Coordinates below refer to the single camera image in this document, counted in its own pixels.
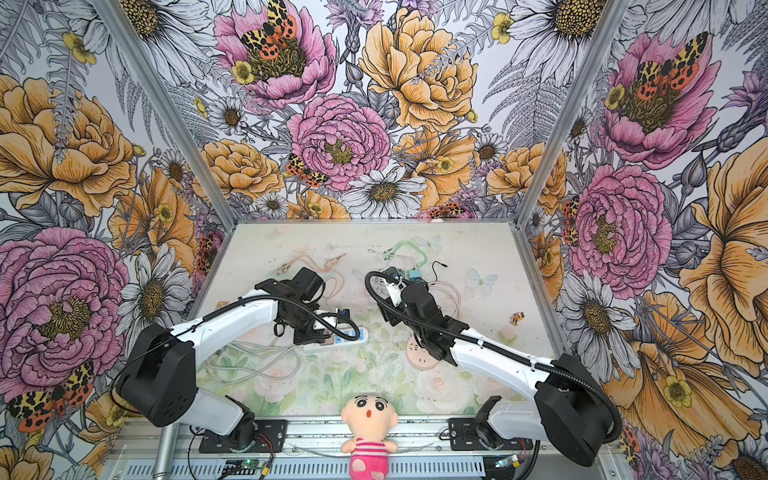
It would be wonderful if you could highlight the power strip translucent cable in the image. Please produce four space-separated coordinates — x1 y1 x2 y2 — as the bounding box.
203 339 305 388

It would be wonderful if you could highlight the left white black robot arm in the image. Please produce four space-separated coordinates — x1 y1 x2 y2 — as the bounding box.
109 268 362 444

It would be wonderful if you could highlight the green circuit board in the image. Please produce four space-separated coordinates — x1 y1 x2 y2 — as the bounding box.
220 459 273 479

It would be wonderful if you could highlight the round socket pink cable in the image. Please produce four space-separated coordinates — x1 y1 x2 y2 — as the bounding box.
434 279 463 319

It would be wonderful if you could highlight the pink multi-head cable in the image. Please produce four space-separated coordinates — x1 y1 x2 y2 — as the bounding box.
275 251 348 301

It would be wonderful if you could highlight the plush doll pink dress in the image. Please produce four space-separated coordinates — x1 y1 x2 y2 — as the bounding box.
341 394 399 480

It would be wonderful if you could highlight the green usb cable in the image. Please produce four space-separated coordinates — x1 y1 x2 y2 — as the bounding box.
382 241 430 272

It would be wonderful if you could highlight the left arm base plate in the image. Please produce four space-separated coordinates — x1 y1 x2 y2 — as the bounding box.
198 419 289 454

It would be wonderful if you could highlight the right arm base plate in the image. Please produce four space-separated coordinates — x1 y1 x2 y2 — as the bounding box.
447 417 534 451

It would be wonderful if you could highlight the white blue power strip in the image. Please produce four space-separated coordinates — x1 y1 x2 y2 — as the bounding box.
303 328 370 353

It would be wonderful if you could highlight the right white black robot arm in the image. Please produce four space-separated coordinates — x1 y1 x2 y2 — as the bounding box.
364 268 623 467

